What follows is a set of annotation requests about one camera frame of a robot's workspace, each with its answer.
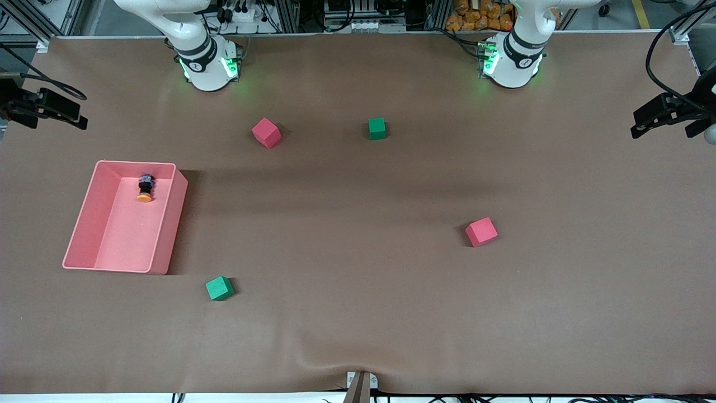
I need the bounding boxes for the pink foam cube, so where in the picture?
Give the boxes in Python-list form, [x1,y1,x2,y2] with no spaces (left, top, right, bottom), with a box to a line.
[465,217,499,248]
[251,118,282,149]

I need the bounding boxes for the orange snack bags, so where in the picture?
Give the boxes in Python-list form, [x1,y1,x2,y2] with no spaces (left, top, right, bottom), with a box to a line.
[446,0,514,32]

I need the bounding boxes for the white connector block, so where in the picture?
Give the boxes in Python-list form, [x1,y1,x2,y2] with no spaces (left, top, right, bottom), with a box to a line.
[324,19,409,33]

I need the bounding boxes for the aluminium frame profile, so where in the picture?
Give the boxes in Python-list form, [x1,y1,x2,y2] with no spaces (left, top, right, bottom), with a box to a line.
[0,0,55,54]
[668,0,716,46]

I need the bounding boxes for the pink plastic bin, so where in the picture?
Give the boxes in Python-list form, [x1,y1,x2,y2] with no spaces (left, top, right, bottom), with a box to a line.
[62,160,189,275]

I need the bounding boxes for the metal clamp bracket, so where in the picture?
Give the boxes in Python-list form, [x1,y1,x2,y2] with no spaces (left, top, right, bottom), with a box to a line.
[346,371,379,403]

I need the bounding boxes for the brown table mat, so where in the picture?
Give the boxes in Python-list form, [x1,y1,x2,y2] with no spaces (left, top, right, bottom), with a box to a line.
[0,31,716,395]

